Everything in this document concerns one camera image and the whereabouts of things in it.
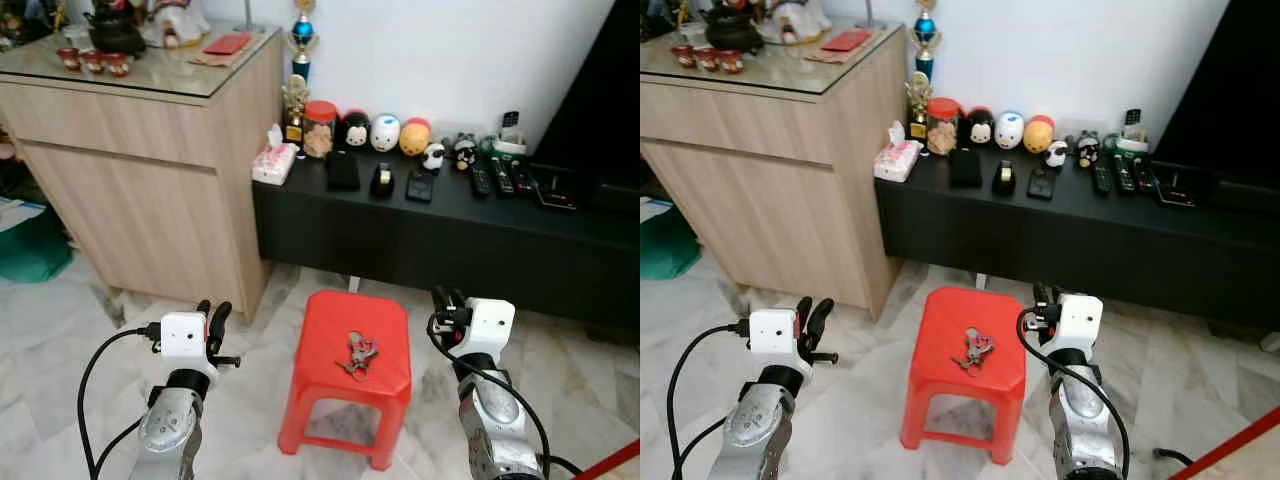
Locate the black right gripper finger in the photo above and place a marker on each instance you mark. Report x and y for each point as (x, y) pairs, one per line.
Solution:
(458, 299)
(1054, 295)
(1040, 294)
(441, 298)

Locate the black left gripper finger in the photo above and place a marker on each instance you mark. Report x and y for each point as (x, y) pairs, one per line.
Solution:
(204, 309)
(803, 306)
(820, 316)
(220, 320)

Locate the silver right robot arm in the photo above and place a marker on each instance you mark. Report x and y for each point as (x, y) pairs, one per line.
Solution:
(1085, 425)
(496, 430)

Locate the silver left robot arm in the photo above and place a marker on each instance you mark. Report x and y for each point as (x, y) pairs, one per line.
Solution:
(166, 432)
(750, 430)

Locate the black low console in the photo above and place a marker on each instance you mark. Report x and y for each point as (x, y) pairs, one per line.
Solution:
(1060, 245)
(430, 245)

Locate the metal key bunch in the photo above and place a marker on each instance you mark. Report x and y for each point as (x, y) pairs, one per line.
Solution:
(358, 354)
(975, 349)

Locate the red plastic stool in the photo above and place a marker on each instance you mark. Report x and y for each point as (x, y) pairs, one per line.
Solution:
(330, 325)
(948, 322)

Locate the small black box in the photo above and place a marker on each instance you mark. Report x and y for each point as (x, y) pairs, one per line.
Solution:
(1043, 184)
(420, 186)

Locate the black tape dispenser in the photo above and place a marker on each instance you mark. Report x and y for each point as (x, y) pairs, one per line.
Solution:
(382, 180)
(1004, 178)

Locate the light wooden cabinet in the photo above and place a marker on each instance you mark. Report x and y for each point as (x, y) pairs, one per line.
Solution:
(130, 190)
(760, 190)

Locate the small panda figure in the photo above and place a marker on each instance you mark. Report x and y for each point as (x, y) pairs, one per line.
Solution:
(1057, 154)
(433, 156)

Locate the black wallet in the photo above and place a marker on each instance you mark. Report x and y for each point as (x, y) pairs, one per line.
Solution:
(343, 171)
(966, 168)

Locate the flat black set-top box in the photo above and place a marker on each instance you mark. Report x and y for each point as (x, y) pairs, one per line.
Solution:
(554, 188)
(1175, 187)

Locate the small black white figure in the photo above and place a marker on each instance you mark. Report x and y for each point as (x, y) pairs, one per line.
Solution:
(464, 150)
(1088, 149)

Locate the green bag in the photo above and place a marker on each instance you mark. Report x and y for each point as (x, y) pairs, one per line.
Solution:
(35, 250)
(665, 248)

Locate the orange yellow plush toy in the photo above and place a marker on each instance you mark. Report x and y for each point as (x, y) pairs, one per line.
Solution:
(415, 138)
(1039, 135)

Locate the white green desk holder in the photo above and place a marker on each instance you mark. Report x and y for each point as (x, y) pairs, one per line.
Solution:
(1132, 143)
(509, 145)

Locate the pink tissue pack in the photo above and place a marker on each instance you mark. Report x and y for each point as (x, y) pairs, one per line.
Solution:
(274, 162)
(897, 160)

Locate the white round plush toy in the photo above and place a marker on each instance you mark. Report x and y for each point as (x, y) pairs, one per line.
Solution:
(1009, 130)
(385, 133)

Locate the black mouse plush toy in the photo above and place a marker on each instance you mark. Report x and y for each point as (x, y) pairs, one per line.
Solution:
(355, 130)
(979, 127)

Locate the clear jar with red lid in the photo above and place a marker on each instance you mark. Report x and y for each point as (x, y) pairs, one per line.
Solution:
(320, 130)
(943, 127)

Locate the red strip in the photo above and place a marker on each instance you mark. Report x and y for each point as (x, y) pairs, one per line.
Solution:
(1235, 445)
(610, 460)

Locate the small gold figurine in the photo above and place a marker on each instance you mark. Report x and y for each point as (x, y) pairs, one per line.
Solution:
(294, 105)
(918, 100)

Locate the black television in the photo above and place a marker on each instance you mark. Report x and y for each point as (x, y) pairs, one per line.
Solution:
(600, 100)
(1230, 90)

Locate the small red cup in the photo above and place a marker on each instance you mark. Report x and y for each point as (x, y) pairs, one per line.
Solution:
(92, 61)
(708, 58)
(69, 58)
(684, 55)
(731, 62)
(117, 64)

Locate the red envelope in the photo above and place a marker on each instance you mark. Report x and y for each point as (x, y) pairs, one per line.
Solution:
(227, 44)
(846, 41)

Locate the dark teapot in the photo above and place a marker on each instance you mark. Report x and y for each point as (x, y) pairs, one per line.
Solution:
(733, 29)
(115, 32)

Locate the blue and gold trophy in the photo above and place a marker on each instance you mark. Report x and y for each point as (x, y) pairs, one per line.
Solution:
(302, 35)
(926, 32)

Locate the white ceramic figurine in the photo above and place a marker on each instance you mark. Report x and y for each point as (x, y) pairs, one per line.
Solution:
(795, 20)
(175, 22)

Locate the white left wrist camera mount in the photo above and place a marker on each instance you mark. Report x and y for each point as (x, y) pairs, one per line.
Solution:
(182, 335)
(772, 331)

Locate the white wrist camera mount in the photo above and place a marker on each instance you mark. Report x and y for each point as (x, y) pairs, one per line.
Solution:
(772, 331)
(182, 335)
(1082, 317)
(490, 320)

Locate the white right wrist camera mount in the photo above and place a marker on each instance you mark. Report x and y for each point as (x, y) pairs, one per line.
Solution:
(1082, 317)
(490, 320)

